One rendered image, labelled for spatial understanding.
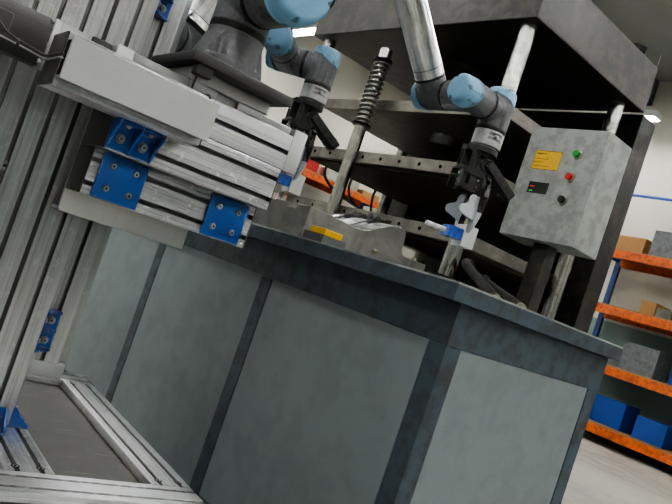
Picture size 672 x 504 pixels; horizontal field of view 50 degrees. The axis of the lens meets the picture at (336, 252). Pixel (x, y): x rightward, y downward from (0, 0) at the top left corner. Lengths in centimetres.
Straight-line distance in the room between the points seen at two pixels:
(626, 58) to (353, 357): 194
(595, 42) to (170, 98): 203
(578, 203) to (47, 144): 165
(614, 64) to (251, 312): 181
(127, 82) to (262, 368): 91
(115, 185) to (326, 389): 67
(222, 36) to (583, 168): 142
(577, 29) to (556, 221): 77
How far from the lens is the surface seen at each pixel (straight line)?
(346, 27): 343
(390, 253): 214
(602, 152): 250
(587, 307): 320
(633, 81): 323
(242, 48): 146
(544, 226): 251
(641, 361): 814
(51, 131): 152
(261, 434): 185
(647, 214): 919
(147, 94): 124
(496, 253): 280
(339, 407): 165
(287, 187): 192
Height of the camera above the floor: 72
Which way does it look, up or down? 2 degrees up
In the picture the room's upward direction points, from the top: 19 degrees clockwise
